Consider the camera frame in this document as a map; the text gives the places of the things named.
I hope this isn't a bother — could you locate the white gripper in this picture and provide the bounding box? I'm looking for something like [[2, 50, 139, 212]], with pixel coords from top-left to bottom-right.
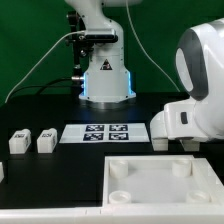
[[150, 99, 209, 142]]

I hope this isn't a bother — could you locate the white cable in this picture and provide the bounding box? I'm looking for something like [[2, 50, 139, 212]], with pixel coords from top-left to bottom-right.
[[4, 30, 87, 104], [125, 0, 181, 93]]

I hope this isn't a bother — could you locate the white cable left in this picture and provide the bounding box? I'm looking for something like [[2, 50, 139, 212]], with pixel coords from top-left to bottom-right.
[[4, 30, 87, 104]]

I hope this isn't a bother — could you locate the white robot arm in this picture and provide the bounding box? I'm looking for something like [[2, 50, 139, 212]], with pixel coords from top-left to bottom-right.
[[65, 0, 224, 142]]

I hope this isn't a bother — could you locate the black camera stand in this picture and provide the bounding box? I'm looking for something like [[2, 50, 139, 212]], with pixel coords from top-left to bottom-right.
[[66, 11, 93, 87]]

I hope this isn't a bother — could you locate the white cable right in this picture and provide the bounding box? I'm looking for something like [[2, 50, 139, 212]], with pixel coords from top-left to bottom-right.
[[125, 0, 181, 93]]

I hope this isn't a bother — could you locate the black cable left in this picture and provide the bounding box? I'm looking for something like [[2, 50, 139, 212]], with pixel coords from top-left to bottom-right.
[[5, 78, 83, 103]]

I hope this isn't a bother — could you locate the white marker sheet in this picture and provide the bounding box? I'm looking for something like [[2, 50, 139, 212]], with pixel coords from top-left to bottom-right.
[[60, 123, 149, 144]]

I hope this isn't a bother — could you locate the white obstacle fence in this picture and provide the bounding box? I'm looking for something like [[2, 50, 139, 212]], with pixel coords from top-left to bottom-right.
[[0, 157, 224, 224]]

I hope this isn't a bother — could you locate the white square table top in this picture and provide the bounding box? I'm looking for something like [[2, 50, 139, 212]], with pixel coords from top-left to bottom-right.
[[103, 155, 224, 206]]

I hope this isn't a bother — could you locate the white part left edge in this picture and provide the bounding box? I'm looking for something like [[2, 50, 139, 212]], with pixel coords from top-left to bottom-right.
[[0, 162, 4, 183]]

